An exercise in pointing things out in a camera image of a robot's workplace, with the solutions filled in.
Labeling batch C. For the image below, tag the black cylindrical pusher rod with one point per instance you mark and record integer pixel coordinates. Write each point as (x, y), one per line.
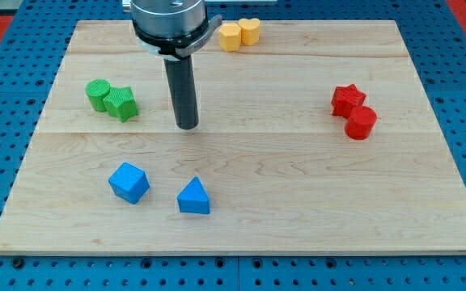
(183, 92)

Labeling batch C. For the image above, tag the light wooden board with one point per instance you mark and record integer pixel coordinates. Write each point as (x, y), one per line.
(283, 177)

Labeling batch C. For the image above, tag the red cylinder block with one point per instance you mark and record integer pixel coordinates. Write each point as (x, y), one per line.
(360, 123)

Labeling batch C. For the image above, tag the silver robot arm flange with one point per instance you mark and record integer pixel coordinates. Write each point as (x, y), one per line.
(171, 29)

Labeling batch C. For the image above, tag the blue triangle block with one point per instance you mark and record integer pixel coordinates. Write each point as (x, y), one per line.
(193, 198)

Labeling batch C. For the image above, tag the green cylinder block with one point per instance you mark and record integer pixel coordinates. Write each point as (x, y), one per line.
(96, 90)

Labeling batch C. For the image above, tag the green star block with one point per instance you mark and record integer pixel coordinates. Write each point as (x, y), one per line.
(120, 103)

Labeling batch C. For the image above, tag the blue cube block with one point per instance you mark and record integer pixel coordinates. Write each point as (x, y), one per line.
(129, 183)

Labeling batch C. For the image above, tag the yellow hexagon block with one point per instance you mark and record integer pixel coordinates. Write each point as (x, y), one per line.
(229, 37)

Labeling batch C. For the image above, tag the red star block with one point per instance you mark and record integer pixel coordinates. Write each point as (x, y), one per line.
(345, 99)

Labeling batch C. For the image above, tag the yellow heart block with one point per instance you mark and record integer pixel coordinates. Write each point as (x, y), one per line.
(250, 31)

